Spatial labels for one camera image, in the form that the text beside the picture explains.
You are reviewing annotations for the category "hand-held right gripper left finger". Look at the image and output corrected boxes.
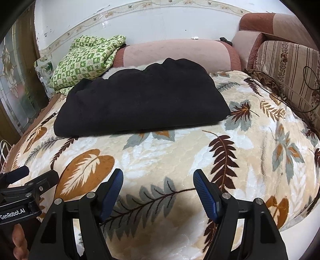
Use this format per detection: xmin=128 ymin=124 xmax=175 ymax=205
xmin=29 ymin=168 xmax=124 ymax=260

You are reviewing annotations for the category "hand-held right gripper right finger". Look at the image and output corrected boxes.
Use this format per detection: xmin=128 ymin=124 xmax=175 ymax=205
xmin=193 ymin=169 xmax=288 ymax=260

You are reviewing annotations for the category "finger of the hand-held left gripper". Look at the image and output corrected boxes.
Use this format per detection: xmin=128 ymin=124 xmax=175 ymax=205
xmin=0 ymin=165 xmax=30 ymax=187
xmin=24 ymin=170 xmax=59 ymax=201

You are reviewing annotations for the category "black coat with fur collar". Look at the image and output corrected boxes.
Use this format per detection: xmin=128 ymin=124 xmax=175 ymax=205
xmin=53 ymin=57 xmax=232 ymax=138

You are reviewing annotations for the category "person's left hand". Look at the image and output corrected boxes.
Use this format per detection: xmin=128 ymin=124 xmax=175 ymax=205
xmin=12 ymin=223 xmax=28 ymax=260

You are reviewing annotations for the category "leaf print blanket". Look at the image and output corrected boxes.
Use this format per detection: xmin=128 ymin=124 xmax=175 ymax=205
xmin=7 ymin=69 xmax=320 ymax=260

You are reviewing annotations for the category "clear plastic bag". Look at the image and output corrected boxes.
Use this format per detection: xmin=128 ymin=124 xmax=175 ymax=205
xmin=33 ymin=56 xmax=55 ymax=98

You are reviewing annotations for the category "green patterned cloth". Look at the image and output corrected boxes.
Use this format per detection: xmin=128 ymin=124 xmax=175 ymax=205
xmin=47 ymin=35 xmax=127 ymax=96

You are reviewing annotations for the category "pink and brown sofa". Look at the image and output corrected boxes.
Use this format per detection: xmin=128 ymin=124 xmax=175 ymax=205
xmin=112 ymin=11 xmax=320 ymax=73

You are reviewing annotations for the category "striped floral cushion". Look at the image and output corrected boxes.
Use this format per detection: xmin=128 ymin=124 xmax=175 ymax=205
xmin=252 ymin=40 xmax=320 ymax=137

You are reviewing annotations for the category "white cord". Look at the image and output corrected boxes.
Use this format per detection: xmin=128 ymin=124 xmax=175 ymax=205
xmin=0 ymin=139 xmax=11 ymax=173

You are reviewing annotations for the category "black cable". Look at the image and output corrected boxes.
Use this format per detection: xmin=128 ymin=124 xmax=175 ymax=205
xmin=250 ymin=65 xmax=320 ymax=114

